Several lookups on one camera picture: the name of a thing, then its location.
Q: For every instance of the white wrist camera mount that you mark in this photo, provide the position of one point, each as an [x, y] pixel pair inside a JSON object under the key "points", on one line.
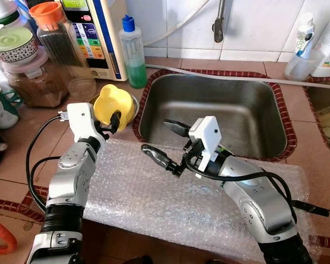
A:
{"points": [[205, 135], [82, 118]]}

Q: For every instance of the round steel plate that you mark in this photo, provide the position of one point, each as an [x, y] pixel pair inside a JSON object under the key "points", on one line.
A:
{"points": [[135, 107]]}

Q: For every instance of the small white blue bottle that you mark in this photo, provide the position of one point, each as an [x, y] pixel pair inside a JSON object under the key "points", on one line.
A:
{"points": [[304, 38]]}

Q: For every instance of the white chopstick green tip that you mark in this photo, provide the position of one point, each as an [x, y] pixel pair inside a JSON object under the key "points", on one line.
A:
{"points": [[225, 148]]}

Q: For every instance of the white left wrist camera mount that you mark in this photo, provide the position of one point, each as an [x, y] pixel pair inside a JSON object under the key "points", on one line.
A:
{"points": [[82, 118]]}

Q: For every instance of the orange plastic stool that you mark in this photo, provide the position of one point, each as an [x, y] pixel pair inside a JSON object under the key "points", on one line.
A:
{"points": [[11, 237]]}

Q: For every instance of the small clear glass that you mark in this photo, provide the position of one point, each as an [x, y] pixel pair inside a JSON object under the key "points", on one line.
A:
{"points": [[82, 88]]}

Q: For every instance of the beige water purifier machine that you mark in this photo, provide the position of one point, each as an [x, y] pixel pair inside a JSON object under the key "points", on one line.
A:
{"points": [[96, 44]]}

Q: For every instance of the green soap bottle blue cap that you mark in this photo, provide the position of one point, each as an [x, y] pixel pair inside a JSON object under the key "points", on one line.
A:
{"points": [[135, 71]]}

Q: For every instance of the white bottle green band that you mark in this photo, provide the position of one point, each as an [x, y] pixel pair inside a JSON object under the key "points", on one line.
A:
{"points": [[3, 11]]}

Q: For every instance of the clear bubble wrap sheet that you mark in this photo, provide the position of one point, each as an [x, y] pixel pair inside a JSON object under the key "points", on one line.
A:
{"points": [[154, 203]]}

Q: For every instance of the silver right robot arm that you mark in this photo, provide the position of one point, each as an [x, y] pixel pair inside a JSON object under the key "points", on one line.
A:
{"points": [[264, 209]]}

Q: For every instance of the clear plastic cup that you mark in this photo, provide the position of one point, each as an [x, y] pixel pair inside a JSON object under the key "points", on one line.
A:
{"points": [[300, 69]]}

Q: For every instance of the thin white counter tube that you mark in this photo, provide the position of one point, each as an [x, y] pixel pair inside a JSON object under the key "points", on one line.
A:
{"points": [[253, 78]]}

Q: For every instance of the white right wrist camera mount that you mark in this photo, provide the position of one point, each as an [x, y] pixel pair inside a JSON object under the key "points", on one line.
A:
{"points": [[205, 135]]}

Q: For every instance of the clear jar brown contents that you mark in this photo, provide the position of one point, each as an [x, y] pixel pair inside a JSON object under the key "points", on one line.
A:
{"points": [[36, 88]]}

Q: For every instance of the black flat stick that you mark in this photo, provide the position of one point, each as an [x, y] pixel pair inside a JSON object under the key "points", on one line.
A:
{"points": [[313, 209]]}

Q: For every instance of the patterned bowl green lid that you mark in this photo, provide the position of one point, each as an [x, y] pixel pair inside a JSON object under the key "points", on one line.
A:
{"points": [[14, 41]]}

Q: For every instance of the steel sink holding dishes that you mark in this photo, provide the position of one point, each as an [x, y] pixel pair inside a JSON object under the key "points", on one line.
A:
{"points": [[319, 96]]}

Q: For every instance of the white green bunny mug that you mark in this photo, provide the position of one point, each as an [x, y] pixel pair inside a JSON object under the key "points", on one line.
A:
{"points": [[3, 110]]}

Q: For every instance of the steel faucet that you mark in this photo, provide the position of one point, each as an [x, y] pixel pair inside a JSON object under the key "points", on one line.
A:
{"points": [[219, 27]]}

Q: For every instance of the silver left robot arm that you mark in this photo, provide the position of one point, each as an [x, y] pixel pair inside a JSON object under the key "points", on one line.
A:
{"points": [[71, 176]]}

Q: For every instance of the steel sink basin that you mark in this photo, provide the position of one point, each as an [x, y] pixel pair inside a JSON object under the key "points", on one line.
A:
{"points": [[236, 104]]}

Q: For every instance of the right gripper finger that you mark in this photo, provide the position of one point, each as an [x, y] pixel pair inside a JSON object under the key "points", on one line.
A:
{"points": [[177, 128], [160, 158]]}

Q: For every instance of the yellow plastic bowl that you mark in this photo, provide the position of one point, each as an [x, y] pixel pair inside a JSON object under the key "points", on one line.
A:
{"points": [[113, 99]]}

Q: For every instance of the clear jar orange lid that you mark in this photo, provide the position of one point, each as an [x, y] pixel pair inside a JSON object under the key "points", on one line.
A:
{"points": [[60, 49]]}

